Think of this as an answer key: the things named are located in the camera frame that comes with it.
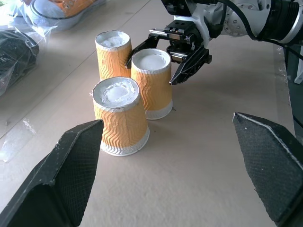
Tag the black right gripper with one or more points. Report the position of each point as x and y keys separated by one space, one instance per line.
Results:
x=187 y=35

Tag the black item in plastic bag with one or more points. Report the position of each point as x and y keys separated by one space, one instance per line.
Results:
x=16 y=59

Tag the orange canvas sneaker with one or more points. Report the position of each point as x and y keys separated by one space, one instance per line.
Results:
x=61 y=11

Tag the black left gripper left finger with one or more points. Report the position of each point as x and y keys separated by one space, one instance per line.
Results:
x=59 y=179

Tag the clear plastic shoe bag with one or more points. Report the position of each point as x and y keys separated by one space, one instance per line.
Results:
x=28 y=26

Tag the clear tape strip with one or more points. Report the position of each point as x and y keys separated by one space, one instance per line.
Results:
x=16 y=142

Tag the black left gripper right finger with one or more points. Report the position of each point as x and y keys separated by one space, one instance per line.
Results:
x=274 y=165

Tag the orange ribbed paper cup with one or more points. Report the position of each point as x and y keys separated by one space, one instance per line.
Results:
x=154 y=82
x=123 y=127
x=113 y=59

